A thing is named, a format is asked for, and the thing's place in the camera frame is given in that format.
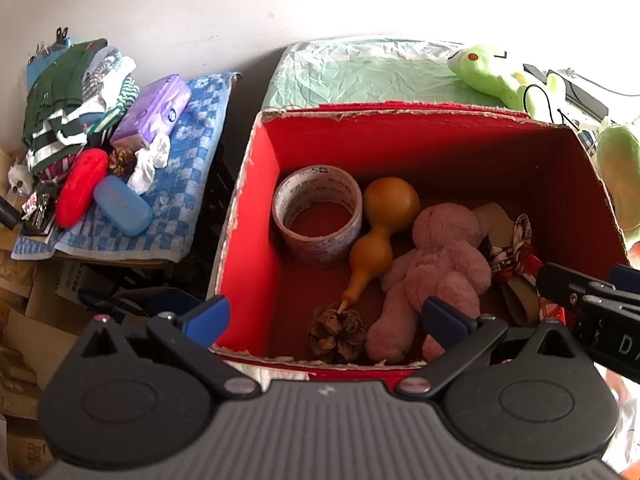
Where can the crumpled white tissue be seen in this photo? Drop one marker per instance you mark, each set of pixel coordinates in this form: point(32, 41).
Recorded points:
point(145, 172)

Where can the black flat device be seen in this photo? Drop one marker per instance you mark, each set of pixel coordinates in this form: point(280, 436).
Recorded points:
point(585, 97)

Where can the small brown pine cone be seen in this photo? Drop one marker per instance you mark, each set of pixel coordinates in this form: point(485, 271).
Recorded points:
point(122, 161)

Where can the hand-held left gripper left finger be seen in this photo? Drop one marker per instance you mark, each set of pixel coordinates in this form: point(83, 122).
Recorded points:
point(207, 317)

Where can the green frog plush toy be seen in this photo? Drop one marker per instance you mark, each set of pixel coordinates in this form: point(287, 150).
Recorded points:
point(480, 67)

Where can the pink plush toy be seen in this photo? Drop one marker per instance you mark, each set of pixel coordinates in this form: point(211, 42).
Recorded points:
point(445, 255)

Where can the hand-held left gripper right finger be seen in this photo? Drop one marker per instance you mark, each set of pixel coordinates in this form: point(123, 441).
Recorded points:
point(445, 321)

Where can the blue glasses case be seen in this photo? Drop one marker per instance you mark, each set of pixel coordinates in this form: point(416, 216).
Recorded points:
point(122, 207)

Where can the red white patterned scarf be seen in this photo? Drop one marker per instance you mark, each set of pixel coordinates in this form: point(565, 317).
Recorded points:
point(520, 260)

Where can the red cardboard box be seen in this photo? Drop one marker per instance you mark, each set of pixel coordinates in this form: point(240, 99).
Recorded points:
point(450, 160)

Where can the black binder clip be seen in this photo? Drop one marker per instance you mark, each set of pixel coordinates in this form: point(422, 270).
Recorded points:
point(62, 36)

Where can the bunch of keys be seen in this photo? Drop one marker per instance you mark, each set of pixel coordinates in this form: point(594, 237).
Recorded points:
point(40, 212)

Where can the pile of cardboard boxes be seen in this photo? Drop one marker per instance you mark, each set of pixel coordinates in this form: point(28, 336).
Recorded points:
point(20, 340)

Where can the red glasses case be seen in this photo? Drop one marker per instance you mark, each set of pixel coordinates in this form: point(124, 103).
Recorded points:
point(80, 190)

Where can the purple tissue packet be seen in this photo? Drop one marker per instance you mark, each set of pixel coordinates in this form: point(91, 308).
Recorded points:
point(150, 110)

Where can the light green crumpled sheet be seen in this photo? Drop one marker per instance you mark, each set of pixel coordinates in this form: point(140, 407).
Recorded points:
point(350, 75)

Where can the stack of folded clothes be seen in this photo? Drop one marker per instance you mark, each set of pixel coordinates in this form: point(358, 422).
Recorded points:
point(55, 85)

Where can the clear printed tape roll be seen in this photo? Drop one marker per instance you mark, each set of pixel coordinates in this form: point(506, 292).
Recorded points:
point(320, 252)

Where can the large brown pine cone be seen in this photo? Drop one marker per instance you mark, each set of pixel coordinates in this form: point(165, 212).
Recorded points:
point(335, 335)

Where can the small white figurine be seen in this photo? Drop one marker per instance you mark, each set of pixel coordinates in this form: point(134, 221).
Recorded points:
point(20, 177)

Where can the black cylinder bottle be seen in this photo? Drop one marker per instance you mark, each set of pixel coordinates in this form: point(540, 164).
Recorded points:
point(9, 214)

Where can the brown gourd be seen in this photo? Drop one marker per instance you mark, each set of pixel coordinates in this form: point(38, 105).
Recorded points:
point(390, 202)

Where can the blue white checkered towel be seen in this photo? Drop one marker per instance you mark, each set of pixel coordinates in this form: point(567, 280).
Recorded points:
point(185, 185)

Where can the black plastic crate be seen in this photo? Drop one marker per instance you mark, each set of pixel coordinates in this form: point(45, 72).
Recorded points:
point(220, 185)

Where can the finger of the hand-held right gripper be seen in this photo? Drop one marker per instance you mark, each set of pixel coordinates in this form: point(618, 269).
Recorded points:
point(565, 282)
point(627, 277)

